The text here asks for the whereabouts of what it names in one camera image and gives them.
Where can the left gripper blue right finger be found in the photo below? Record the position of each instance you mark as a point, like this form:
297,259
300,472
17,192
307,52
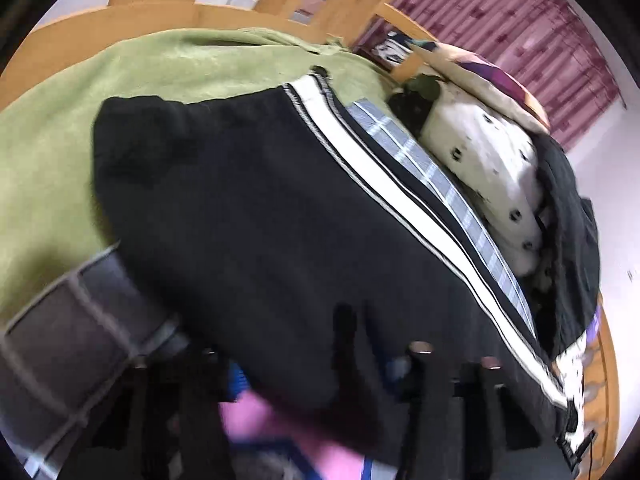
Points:
398,370

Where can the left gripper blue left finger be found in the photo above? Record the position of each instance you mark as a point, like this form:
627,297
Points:
236,382

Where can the maroon curtain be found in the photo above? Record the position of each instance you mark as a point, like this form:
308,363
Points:
544,44

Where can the grey grid bed sheet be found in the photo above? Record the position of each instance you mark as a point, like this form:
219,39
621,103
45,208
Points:
100,381

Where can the black pants with white stripe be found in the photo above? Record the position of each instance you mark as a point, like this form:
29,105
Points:
281,234

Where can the black jacket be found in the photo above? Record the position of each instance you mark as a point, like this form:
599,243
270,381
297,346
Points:
563,290

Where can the green blanket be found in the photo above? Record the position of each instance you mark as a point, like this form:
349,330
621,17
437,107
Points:
51,218

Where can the white flower print quilt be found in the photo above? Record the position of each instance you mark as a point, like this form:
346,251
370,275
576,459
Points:
478,121

